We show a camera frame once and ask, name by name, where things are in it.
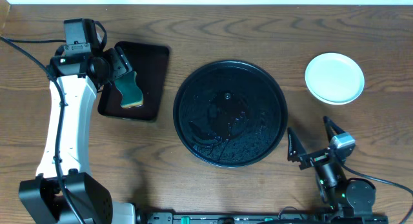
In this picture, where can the light green plate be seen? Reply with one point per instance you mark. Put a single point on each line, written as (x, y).
(334, 78)

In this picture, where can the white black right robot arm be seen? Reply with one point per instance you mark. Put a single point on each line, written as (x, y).
(349, 198)

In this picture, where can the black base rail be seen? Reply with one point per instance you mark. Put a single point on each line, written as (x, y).
(289, 217)

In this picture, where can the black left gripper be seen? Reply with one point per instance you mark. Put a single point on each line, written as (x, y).
(122, 62)

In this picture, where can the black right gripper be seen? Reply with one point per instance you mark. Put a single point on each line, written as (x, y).
(312, 161)

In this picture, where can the black rectangular tray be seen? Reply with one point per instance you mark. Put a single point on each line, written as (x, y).
(150, 62)

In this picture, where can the green yellow scrub sponge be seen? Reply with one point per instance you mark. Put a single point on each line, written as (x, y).
(132, 95)

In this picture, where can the round black tray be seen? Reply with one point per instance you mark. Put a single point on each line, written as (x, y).
(230, 113)

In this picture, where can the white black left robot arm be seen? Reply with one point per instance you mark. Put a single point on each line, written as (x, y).
(64, 190)

